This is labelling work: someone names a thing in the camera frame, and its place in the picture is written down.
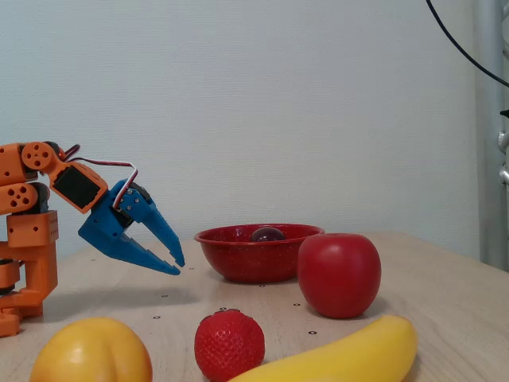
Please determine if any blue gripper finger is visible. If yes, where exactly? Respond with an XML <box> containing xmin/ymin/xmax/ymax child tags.
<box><xmin>107</xmin><ymin>232</ymin><xmax>181</xmax><ymax>277</ymax></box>
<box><xmin>119</xmin><ymin>186</ymin><xmax>186</xmax><ymax>268</ymax></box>

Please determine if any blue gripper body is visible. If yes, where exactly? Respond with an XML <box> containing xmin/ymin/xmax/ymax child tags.
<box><xmin>77</xmin><ymin>178</ymin><xmax>154</xmax><ymax>256</ymax></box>

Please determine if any dark purple plum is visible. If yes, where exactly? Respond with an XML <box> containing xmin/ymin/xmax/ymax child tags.
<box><xmin>250</xmin><ymin>225</ymin><xmax>287</xmax><ymax>243</ymax></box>

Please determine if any red speckled bowl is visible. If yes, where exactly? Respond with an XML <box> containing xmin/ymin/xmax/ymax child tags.
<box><xmin>193</xmin><ymin>223</ymin><xmax>326</xmax><ymax>285</ymax></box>

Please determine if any yellow orange peach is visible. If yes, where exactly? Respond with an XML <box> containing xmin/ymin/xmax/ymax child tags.
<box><xmin>29</xmin><ymin>317</ymin><xmax>153</xmax><ymax>382</ymax></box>

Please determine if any red strawberry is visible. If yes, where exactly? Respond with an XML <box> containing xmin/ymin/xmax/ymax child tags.
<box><xmin>193</xmin><ymin>309</ymin><xmax>266</xmax><ymax>382</ymax></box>

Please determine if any red apple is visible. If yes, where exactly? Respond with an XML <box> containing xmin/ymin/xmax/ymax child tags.
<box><xmin>297</xmin><ymin>233</ymin><xmax>383</xmax><ymax>319</ymax></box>

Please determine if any yellow banana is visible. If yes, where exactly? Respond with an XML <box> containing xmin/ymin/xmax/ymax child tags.
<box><xmin>226</xmin><ymin>315</ymin><xmax>418</xmax><ymax>382</ymax></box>

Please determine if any grey metal pole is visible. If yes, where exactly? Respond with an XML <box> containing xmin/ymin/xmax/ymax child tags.
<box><xmin>472</xmin><ymin>0</ymin><xmax>509</xmax><ymax>274</ymax></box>

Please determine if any red white black servo cable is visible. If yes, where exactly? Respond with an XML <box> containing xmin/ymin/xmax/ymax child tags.
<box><xmin>59</xmin><ymin>143</ymin><xmax>139</xmax><ymax>208</ymax></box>

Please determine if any thin black cable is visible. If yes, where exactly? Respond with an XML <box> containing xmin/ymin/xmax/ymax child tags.
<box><xmin>425</xmin><ymin>0</ymin><xmax>509</xmax><ymax>88</ymax></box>

